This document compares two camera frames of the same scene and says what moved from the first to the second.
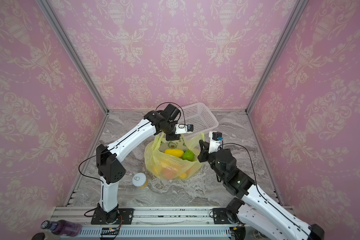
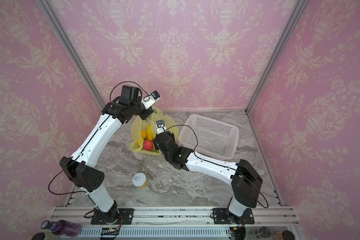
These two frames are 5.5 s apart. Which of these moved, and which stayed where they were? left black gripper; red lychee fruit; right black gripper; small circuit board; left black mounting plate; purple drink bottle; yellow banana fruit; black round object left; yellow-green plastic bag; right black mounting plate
Moved: yellow-green plastic bag; right black gripper; red lychee fruit; left black gripper; yellow banana fruit
Stayed: small circuit board; right black mounting plate; left black mounting plate; black round object left; purple drink bottle
